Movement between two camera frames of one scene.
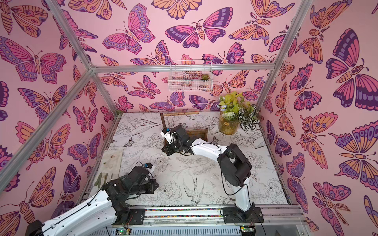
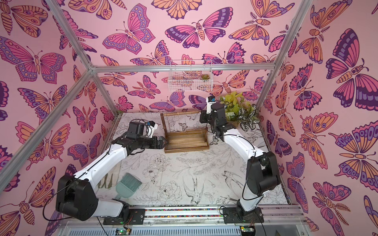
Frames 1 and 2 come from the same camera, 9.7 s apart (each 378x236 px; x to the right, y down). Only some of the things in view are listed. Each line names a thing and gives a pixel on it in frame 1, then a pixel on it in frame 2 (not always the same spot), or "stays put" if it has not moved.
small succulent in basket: (205, 76) stays put
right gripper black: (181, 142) → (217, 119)
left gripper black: (152, 182) → (155, 140)
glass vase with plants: (235, 110) stays put
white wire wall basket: (190, 75) stays put
